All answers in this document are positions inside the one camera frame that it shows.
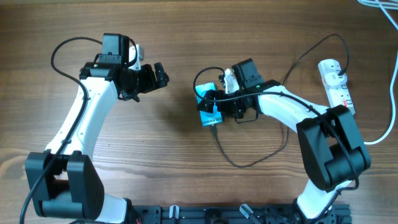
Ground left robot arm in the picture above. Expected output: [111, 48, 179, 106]
[25, 33, 169, 223]

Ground white power strip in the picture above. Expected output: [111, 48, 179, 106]
[318, 59, 355, 115]

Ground black charging cable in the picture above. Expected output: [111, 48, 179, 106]
[211, 33, 351, 169]

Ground white power strip cord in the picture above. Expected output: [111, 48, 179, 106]
[363, 49, 398, 146]

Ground white USB charger plug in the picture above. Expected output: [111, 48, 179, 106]
[324, 72, 347, 88]

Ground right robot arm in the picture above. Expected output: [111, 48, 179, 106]
[193, 58, 371, 223]

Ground white cables top right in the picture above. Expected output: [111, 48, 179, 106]
[357, 0, 398, 30]

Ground blue Galaxy smartphone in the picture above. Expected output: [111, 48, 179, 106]
[195, 82, 223, 126]

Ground black mounting rail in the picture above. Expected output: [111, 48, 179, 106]
[126, 203, 353, 224]

